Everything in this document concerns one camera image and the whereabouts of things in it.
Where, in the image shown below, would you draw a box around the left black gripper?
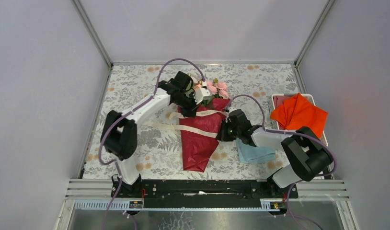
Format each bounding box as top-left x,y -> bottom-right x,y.
172,92 -> 201,119

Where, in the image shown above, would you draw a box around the cream ribbon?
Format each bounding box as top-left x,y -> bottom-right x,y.
143,110 -> 228,138

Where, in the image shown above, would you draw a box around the pink fake flower bunch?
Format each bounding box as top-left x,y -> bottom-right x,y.
186,74 -> 229,106

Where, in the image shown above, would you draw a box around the dark red wrapping paper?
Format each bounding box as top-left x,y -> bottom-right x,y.
179,98 -> 230,173

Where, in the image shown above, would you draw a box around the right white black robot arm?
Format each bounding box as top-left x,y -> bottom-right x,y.
216,109 -> 334,197

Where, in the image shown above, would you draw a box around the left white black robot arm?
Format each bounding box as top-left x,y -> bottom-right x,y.
101,71 -> 199,197

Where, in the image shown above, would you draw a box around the light blue folded cloth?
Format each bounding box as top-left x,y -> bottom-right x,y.
236,139 -> 276,164

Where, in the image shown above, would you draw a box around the floral patterned table mat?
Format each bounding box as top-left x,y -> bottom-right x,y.
83,64 -> 325,181

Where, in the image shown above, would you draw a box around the white plastic basket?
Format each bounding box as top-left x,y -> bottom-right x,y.
270,93 -> 329,150

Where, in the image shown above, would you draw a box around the orange cloth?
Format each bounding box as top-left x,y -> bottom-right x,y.
270,92 -> 329,137

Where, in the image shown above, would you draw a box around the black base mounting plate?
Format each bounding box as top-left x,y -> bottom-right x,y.
111,179 -> 298,208

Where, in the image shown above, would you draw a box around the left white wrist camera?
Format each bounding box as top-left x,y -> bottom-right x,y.
193,80 -> 213,104

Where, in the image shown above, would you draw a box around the aluminium front rail frame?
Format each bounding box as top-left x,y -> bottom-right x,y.
66,179 -> 350,212

